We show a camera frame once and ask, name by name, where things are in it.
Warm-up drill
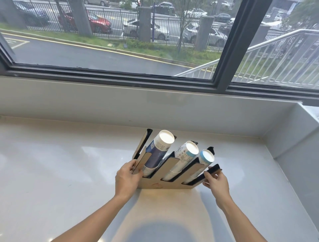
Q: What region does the person's left hand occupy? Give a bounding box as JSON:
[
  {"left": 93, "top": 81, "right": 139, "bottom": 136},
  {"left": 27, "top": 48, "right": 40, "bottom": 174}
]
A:
[{"left": 115, "top": 160, "right": 144, "bottom": 200}]

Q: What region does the person's right hand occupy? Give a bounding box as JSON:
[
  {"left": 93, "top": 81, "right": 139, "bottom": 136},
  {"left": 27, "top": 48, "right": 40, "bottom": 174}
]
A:
[{"left": 202, "top": 171, "right": 230, "bottom": 210}]

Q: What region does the wooden black cup holder rack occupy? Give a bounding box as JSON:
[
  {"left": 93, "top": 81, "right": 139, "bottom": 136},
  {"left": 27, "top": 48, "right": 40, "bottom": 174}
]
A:
[{"left": 132, "top": 129, "right": 223, "bottom": 190}]

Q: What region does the person's left forearm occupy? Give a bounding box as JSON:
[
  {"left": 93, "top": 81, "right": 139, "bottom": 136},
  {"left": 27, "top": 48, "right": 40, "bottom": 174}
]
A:
[{"left": 50, "top": 192, "right": 137, "bottom": 242}]

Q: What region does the person's right forearm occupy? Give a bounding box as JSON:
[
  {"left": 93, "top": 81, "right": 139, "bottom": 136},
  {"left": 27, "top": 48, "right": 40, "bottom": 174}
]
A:
[{"left": 219, "top": 197, "right": 268, "bottom": 242}]

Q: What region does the stack of light blue paper cups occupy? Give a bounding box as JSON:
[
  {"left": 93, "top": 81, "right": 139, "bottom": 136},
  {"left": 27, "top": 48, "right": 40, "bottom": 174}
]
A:
[{"left": 183, "top": 149, "right": 215, "bottom": 185}]

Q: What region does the stack of dark blue paper cups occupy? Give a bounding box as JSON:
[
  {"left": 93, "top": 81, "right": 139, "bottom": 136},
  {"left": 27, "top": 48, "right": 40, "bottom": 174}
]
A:
[{"left": 142, "top": 130, "right": 175, "bottom": 178}]

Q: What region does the stack of white printed paper cups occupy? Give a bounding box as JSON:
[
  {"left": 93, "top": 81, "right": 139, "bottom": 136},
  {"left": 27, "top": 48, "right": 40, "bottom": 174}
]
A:
[{"left": 162, "top": 141, "right": 199, "bottom": 181}]

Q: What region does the white car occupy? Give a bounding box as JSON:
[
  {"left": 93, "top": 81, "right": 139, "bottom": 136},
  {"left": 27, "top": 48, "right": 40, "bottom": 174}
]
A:
[{"left": 122, "top": 20, "right": 170, "bottom": 42}]

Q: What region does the silver car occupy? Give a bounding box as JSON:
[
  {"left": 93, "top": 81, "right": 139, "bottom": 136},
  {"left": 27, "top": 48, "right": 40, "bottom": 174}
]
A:
[{"left": 183, "top": 24, "right": 229, "bottom": 48}]

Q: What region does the silver stair railing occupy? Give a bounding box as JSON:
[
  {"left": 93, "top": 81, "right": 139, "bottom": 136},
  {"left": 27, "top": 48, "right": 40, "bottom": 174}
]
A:
[{"left": 174, "top": 28, "right": 319, "bottom": 91}]

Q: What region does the grey concrete pillar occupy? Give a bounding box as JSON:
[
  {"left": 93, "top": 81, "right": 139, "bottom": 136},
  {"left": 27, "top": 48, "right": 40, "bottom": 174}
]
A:
[
  {"left": 194, "top": 15, "right": 215, "bottom": 52},
  {"left": 68, "top": 0, "right": 94, "bottom": 38},
  {"left": 138, "top": 7, "right": 153, "bottom": 43}
]

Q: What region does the thin young tree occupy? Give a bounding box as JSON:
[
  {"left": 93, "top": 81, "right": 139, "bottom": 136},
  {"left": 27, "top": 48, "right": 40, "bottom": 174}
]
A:
[{"left": 172, "top": 0, "right": 200, "bottom": 58}]

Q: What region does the black metal fence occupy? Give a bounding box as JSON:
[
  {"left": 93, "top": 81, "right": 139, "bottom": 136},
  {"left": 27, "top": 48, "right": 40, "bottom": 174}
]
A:
[{"left": 15, "top": 0, "right": 231, "bottom": 48}]

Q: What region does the red car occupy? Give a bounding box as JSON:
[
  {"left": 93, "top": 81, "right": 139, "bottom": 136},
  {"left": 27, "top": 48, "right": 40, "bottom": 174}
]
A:
[{"left": 57, "top": 10, "right": 112, "bottom": 34}]

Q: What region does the dark grey car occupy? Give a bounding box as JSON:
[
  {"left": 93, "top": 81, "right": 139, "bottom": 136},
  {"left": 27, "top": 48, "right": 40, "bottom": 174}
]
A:
[{"left": 13, "top": 1, "right": 50, "bottom": 23}]

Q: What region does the dark window frame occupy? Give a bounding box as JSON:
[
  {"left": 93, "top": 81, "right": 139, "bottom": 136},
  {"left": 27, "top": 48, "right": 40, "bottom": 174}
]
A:
[{"left": 0, "top": 0, "right": 319, "bottom": 107}]

